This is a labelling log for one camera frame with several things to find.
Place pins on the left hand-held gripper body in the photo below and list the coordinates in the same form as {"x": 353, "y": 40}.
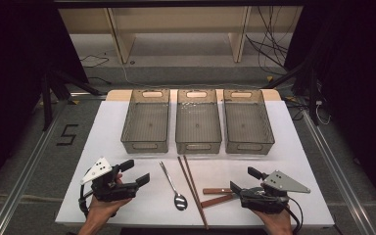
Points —
{"x": 111, "y": 191}

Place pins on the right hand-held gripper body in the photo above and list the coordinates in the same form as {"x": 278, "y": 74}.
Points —
{"x": 264, "y": 200}

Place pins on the metal spoon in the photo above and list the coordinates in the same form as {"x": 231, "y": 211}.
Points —
{"x": 180, "y": 201}

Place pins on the smoky transparent plastic bin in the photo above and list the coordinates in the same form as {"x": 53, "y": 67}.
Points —
{"x": 147, "y": 124}
{"x": 248, "y": 125}
{"x": 197, "y": 125}

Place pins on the brown wooden chopstick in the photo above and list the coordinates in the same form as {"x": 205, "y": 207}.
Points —
{"x": 191, "y": 174}
{"x": 189, "y": 186}

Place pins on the person's left hand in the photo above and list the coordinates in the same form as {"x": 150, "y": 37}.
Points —
{"x": 103, "y": 210}

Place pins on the white table cover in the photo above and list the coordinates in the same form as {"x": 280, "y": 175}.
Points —
{"x": 111, "y": 130}

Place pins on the black metal stand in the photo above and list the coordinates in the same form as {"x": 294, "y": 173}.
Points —
{"x": 47, "y": 101}
{"x": 311, "y": 94}

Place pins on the black curtain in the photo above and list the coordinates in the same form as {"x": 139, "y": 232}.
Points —
{"x": 362, "y": 81}
{"x": 9, "y": 81}

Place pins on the light wooden shelf unit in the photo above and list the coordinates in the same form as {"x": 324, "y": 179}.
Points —
{"x": 176, "y": 19}

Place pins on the aluminium floor rail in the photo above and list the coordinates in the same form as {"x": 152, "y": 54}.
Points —
{"x": 23, "y": 182}
{"x": 336, "y": 176}

